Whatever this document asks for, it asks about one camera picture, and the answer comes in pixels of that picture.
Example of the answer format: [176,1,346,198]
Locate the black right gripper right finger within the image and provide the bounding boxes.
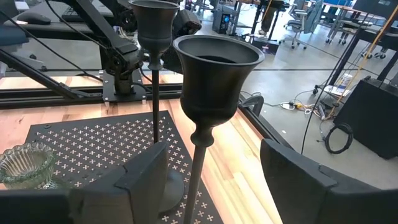
[260,138,398,224]

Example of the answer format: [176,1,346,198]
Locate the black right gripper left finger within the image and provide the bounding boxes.
[68,141,169,224]

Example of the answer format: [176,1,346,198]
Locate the clear ribbed glass candle holder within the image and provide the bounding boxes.
[0,142,59,191]

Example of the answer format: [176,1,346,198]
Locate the black perforated metal riser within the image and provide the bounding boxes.
[24,110,225,224]

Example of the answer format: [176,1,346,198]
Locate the black floor cabinet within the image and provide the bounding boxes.
[333,76,398,160]

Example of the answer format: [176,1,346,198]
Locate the white plastic tub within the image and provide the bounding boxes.
[340,73,354,90]

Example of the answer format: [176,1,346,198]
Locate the black desk with castors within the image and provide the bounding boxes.
[325,0,398,88]

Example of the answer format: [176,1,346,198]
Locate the grey office chair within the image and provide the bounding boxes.
[278,0,315,50]

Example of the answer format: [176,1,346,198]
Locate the black computer tower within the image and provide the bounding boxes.
[212,2,238,35]

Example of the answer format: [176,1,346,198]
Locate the black computer mouse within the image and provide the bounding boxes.
[16,11,52,26]

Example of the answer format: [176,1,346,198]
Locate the coiled black cable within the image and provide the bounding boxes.
[324,123,354,155]

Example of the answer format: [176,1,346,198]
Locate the long black floor cable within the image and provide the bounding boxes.
[300,40,357,156]

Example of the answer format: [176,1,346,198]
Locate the white power strip with cables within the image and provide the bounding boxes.
[279,98,332,121]

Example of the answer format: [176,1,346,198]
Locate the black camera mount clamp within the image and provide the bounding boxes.
[240,95,265,118]

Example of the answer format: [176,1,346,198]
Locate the black aluminium table frame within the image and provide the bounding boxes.
[0,70,295,150]

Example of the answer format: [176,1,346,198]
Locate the yellow hanging cord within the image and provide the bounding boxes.
[325,4,398,119]

